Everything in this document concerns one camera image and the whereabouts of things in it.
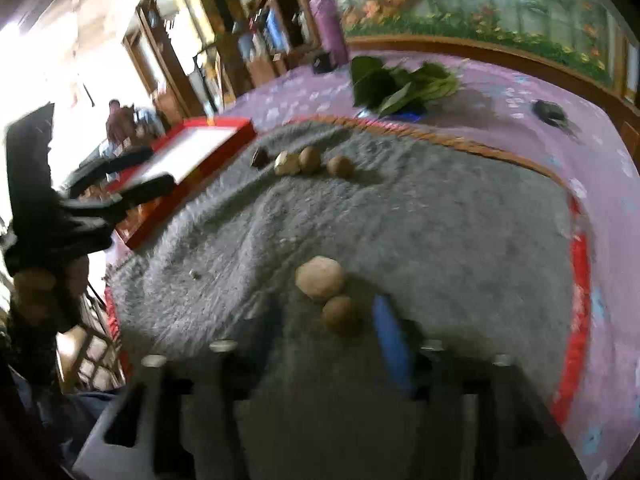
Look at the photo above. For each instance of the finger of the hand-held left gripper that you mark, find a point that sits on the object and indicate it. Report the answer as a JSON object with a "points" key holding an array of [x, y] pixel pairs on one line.
{"points": [[145, 190], [117, 166]]}

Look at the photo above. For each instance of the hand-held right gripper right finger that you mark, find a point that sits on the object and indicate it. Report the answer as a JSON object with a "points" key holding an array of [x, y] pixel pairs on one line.
{"points": [[395, 350]]}

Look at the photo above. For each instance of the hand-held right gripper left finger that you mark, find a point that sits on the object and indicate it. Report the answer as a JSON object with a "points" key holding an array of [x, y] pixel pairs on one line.
{"points": [[225, 400]]}

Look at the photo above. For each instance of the red tray with white inside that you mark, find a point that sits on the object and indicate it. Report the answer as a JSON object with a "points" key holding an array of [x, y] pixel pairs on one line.
{"points": [[190, 152]]}

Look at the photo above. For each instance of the brown round fruit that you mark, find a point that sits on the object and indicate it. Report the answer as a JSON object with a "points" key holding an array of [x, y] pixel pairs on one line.
{"points": [[341, 314], [310, 160], [341, 166]]}

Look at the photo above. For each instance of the large pale round fruit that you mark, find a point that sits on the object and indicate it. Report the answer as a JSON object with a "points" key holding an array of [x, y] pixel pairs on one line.
{"points": [[320, 280]]}

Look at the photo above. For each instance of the dark brown fruit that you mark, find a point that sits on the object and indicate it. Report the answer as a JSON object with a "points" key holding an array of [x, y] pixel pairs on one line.
{"points": [[258, 158]]}

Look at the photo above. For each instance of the small pale round fruit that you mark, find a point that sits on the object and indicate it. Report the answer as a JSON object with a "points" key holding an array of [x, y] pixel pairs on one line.
{"points": [[286, 163]]}

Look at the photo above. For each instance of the person's left hand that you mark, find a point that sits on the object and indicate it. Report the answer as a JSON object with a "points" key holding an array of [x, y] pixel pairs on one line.
{"points": [[35, 290]]}

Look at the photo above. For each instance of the grey mat with red border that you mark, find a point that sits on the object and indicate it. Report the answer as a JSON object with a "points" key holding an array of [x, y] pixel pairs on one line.
{"points": [[450, 240]]}

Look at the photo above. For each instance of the wooden shelf unit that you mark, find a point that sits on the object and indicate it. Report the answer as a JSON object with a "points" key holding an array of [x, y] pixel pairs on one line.
{"points": [[265, 35]]}

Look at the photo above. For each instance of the small black box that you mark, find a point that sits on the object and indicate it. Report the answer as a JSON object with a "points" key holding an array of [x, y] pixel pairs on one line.
{"points": [[323, 63]]}

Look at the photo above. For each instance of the small blue device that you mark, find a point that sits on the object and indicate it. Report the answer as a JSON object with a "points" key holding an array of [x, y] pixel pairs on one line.
{"points": [[405, 117]]}

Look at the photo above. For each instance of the purple thermos bottle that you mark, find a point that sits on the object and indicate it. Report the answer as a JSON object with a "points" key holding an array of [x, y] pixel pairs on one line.
{"points": [[329, 30]]}

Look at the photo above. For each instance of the bunch of leafy greens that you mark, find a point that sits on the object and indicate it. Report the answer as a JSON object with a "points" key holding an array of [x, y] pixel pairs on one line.
{"points": [[395, 85]]}

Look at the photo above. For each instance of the black car key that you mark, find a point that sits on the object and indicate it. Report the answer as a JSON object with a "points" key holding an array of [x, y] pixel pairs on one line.
{"points": [[547, 110]]}

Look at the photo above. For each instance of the floral wall mural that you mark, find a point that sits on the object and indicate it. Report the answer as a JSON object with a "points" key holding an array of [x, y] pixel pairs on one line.
{"points": [[475, 5]]}

